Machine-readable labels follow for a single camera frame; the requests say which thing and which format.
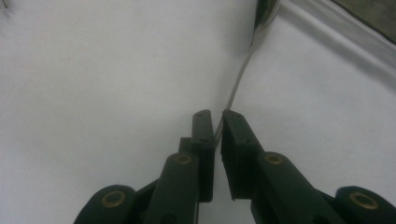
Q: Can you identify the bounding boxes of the metal spoon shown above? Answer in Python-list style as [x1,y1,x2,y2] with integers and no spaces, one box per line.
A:
[214,0,281,147]

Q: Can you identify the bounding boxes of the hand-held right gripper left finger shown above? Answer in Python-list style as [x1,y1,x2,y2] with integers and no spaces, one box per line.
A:
[143,109,217,224]

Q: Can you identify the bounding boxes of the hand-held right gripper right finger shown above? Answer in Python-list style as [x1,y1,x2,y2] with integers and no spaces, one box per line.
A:
[219,109,347,224]

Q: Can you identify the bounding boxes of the white table cover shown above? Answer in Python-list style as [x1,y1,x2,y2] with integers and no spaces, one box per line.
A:
[0,0,396,224]

